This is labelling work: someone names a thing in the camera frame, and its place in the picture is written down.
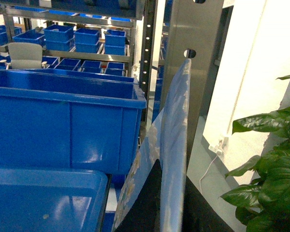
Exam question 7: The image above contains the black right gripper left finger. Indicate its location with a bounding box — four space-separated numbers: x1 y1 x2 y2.
115 159 162 232

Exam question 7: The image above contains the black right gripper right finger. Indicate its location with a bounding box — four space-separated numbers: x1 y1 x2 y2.
181 177 233 232

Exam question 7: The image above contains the flower gift bag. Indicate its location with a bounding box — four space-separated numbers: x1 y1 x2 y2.
112 58 191 232

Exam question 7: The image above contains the green potted plant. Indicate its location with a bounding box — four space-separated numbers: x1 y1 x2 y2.
219 73 290 232

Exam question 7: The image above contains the large blue plastic tray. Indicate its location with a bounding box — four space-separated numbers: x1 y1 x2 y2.
0 168 108 232

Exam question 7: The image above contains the blue crate behind tray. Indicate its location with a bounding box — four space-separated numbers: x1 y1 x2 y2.
0 70 146 174

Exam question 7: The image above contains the grey office chair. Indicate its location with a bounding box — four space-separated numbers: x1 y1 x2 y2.
0 42 47 70

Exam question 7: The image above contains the white wall cable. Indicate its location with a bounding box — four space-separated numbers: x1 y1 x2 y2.
199 135 229 194

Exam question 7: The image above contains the steel rack upright post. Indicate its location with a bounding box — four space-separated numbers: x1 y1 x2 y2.
161 0 224 160

